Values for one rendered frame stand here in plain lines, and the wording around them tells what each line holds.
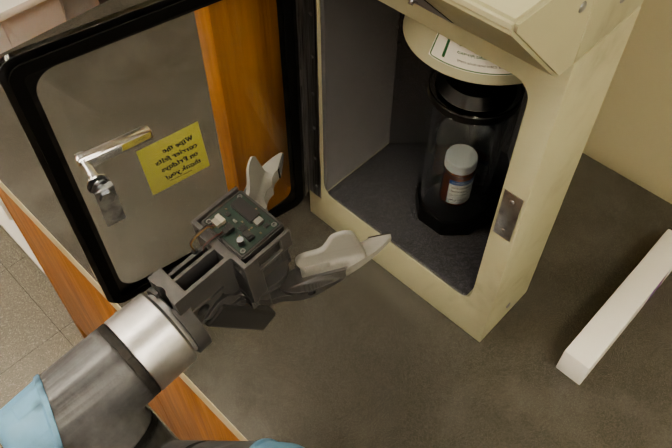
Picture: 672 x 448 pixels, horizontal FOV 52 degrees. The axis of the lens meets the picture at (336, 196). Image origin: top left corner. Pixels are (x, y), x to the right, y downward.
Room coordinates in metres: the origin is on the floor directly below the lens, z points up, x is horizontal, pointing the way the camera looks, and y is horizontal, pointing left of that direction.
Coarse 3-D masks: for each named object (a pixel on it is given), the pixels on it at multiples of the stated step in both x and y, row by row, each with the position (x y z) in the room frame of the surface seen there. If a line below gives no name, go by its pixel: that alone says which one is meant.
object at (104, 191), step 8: (96, 184) 0.48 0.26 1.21; (104, 184) 0.47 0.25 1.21; (112, 184) 0.47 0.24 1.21; (96, 192) 0.46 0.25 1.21; (104, 192) 0.47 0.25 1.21; (112, 192) 0.47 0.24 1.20; (104, 200) 0.46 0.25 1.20; (112, 200) 0.47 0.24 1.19; (104, 208) 0.46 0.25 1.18; (112, 208) 0.47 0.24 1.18; (120, 208) 0.47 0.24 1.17; (104, 216) 0.46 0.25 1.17; (112, 216) 0.47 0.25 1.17; (120, 216) 0.47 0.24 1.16; (112, 224) 0.46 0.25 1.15
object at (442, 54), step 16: (416, 32) 0.57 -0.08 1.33; (432, 32) 0.56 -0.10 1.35; (416, 48) 0.56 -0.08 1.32; (432, 48) 0.55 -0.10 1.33; (448, 48) 0.54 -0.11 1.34; (464, 48) 0.53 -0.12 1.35; (432, 64) 0.54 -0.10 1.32; (448, 64) 0.53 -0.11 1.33; (464, 64) 0.52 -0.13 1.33; (480, 64) 0.52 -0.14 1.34; (464, 80) 0.52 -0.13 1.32; (480, 80) 0.51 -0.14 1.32; (496, 80) 0.51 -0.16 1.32; (512, 80) 0.51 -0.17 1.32
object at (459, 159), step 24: (432, 72) 0.62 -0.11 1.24; (432, 96) 0.58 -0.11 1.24; (432, 120) 0.59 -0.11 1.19; (504, 120) 0.55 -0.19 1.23; (432, 144) 0.58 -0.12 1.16; (456, 144) 0.56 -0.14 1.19; (480, 144) 0.55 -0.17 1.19; (432, 168) 0.57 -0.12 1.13; (456, 168) 0.55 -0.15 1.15; (480, 168) 0.55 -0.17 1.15; (432, 192) 0.57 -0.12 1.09; (456, 192) 0.55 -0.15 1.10; (480, 192) 0.56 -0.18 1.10; (456, 216) 0.55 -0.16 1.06
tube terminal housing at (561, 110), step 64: (384, 0) 0.57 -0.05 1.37; (640, 0) 0.50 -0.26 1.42; (320, 64) 0.63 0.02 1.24; (512, 64) 0.47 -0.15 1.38; (576, 64) 0.43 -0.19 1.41; (320, 128) 0.63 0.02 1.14; (576, 128) 0.47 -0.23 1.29; (512, 192) 0.44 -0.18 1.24; (384, 256) 0.55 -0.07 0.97; (512, 256) 0.44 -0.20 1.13
